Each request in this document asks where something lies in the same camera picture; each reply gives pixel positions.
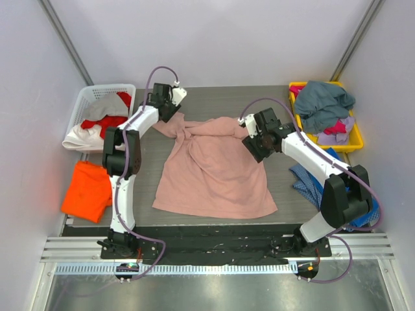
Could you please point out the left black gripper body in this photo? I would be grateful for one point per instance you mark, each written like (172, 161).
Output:
(170, 112)

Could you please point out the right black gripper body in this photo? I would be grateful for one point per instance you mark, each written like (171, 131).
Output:
(255, 148)

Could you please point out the pink printed t shirt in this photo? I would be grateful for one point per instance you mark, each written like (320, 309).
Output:
(210, 173)

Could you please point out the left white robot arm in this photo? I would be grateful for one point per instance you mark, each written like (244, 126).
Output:
(122, 160)

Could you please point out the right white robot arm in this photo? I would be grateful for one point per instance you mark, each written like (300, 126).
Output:
(345, 196)

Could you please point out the grey cloth in basket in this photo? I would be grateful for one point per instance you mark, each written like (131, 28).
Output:
(112, 105)

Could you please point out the red cloth in basket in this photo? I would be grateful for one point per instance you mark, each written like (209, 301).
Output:
(107, 121)

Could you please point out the blue checkered shirt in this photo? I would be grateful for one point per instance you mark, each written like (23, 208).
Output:
(307, 185)

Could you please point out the grey blue t shirt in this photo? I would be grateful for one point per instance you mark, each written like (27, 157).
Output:
(321, 103)

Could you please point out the magenta cloth in bin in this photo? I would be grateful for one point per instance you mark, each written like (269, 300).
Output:
(335, 128)

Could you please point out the lilac cloth in bin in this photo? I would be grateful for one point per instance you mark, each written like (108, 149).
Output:
(337, 134)

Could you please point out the white cloth in basket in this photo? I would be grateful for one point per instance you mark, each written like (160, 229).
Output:
(84, 140)

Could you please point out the white plastic basket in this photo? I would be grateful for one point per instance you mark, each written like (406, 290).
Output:
(90, 94)

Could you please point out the yellow plastic bin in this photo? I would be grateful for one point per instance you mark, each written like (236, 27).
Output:
(355, 140)

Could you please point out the orange folded t shirt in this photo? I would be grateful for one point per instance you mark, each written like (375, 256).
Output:
(89, 193)

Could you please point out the blue folded t shirt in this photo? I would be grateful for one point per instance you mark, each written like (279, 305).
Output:
(364, 220)

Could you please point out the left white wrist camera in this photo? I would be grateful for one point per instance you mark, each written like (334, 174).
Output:
(178, 93)

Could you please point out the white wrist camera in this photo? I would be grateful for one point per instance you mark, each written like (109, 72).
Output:
(250, 124)
(178, 93)

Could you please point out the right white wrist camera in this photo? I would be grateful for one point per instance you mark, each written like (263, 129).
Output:
(250, 124)

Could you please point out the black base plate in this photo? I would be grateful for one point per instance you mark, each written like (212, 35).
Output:
(206, 245)

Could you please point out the white slotted cable duct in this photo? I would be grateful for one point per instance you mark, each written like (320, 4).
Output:
(129, 268)

